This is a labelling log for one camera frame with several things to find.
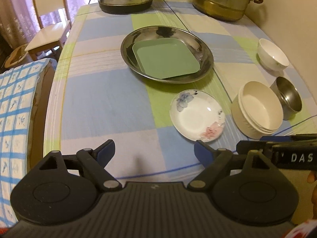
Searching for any white floral plate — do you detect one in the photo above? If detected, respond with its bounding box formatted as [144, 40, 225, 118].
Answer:
[170, 89, 225, 143]

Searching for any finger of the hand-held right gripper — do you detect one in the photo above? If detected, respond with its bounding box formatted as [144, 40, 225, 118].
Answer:
[236, 135, 293, 155]

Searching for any cream ribbed bowl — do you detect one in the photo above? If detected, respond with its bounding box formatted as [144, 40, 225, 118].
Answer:
[231, 81, 284, 139]

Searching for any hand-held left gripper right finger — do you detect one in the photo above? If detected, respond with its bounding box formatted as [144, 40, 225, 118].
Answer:
[187, 140, 280, 191]

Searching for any person's right hand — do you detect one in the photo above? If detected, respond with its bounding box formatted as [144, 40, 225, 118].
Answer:
[306, 171, 317, 219]

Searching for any cream plain bowl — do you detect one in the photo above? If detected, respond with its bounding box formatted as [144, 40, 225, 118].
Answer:
[241, 82, 283, 132]

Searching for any white ceramic bowl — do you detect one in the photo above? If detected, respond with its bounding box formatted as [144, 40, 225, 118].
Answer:
[257, 38, 289, 71]

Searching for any patterned curtain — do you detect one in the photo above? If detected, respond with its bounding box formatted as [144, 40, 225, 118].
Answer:
[0, 0, 75, 67]

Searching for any round steel plate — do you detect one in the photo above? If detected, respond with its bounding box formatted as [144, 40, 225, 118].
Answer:
[120, 25, 214, 83]

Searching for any cream wooden chair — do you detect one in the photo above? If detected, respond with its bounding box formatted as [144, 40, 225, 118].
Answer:
[25, 0, 72, 61]

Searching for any blue checked cloth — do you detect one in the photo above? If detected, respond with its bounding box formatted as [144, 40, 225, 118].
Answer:
[0, 58, 56, 228]

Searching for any steel bowl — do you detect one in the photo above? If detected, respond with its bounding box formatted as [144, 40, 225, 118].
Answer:
[269, 76, 303, 121]

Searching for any green square plate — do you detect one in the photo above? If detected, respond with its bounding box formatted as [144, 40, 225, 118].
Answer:
[132, 39, 201, 80]

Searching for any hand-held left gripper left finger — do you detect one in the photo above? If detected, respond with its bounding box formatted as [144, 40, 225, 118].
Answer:
[37, 139, 123, 191]

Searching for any tan round basket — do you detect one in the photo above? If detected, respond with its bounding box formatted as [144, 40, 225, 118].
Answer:
[1, 43, 29, 69]

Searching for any red patterned clothing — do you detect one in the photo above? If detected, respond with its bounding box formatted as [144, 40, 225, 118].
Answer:
[285, 218, 317, 238]

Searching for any steel steamer pot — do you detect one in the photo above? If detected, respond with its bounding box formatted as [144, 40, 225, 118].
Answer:
[193, 0, 264, 22]

